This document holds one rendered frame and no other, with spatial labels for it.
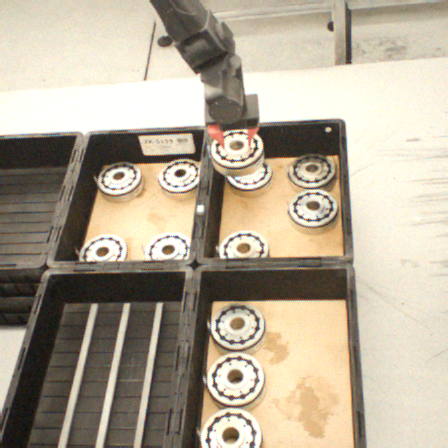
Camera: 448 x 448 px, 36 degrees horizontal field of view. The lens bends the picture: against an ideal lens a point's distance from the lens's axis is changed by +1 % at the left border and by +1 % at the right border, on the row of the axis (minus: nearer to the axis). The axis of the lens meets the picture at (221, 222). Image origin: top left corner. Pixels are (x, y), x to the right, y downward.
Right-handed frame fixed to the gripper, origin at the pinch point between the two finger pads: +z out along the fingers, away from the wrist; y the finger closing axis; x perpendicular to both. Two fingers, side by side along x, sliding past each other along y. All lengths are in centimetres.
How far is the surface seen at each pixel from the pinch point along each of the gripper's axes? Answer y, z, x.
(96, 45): -76, 114, 193
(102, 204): -33.1, 22.9, 7.3
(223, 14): -10, 99, 185
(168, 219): -17.4, 22.4, 0.7
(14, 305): -50, 25, -17
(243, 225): -0.7, 22.0, -3.2
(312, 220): 13.9, 18.7, -6.1
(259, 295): 1.8, 19.6, -22.9
